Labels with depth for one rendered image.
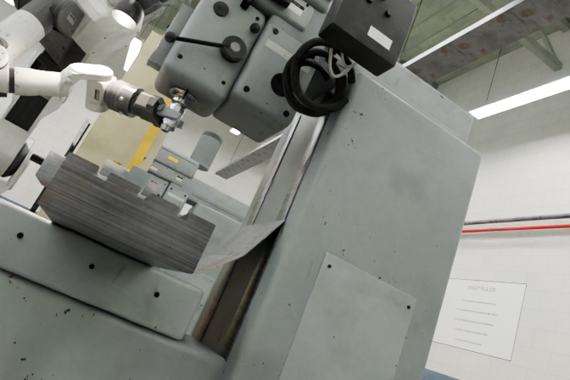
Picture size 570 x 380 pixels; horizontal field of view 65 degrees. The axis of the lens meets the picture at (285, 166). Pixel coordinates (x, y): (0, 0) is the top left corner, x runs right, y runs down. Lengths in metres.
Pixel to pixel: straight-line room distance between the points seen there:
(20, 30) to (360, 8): 0.89
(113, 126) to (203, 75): 1.85
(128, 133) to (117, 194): 2.37
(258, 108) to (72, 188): 0.69
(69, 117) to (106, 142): 7.59
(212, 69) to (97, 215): 0.68
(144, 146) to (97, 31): 1.52
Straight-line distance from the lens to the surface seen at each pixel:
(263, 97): 1.26
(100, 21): 1.59
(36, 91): 1.36
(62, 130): 10.53
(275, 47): 1.33
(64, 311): 1.07
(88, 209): 0.67
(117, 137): 3.03
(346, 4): 1.17
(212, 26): 1.31
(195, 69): 1.24
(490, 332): 5.81
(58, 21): 1.50
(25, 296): 1.07
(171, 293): 1.08
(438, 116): 1.61
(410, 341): 1.30
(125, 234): 0.67
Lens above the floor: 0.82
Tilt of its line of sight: 20 degrees up
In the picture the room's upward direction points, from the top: 24 degrees clockwise
